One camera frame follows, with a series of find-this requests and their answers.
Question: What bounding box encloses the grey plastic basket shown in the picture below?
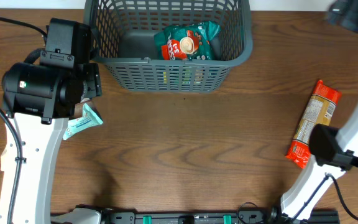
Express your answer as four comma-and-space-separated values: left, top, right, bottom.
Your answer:
84, 0, 253, 93

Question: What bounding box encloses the teal white small sachet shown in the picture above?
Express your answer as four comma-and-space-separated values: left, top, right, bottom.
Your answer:
63, 103, 104, 140

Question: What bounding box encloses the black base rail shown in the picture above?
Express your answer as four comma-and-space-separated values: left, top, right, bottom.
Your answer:
51, 203, 341, 224

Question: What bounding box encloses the left black cable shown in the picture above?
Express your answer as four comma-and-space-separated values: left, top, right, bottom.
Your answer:
0, 12, 48, 224

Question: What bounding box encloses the green Nescafe 3in1 bag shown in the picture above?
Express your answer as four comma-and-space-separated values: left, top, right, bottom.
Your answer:
154, 21, 221, 60

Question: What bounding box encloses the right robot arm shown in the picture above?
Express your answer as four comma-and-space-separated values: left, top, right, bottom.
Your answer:
264, 1, 358, 223

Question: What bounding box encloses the orange spaghetti packet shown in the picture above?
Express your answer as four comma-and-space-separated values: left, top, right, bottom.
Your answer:
285, 80, 341, 169

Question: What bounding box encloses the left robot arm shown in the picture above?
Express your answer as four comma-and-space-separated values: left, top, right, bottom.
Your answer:
0, 18, 102, 223

